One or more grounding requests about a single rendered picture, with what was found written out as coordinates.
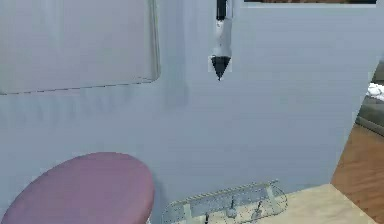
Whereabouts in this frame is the grey wire mesh basket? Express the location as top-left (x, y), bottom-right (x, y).
top-left (161, 179), bottom-right (289, 224)

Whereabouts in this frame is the grey bed with white pillow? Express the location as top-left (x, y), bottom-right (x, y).
top-left (355, 61), bottom-right (384, 137)

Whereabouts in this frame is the pale grey wall panel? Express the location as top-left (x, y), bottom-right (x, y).
top-left (0, 0), bottom-right (162, 96)

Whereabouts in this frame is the pink round stool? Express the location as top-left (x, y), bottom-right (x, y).
top-left (0, 152), bottom-right (156, 224)

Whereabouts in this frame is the white and black pen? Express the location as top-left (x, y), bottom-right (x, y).
top-left (210, 0), bottom-right (233, 82)

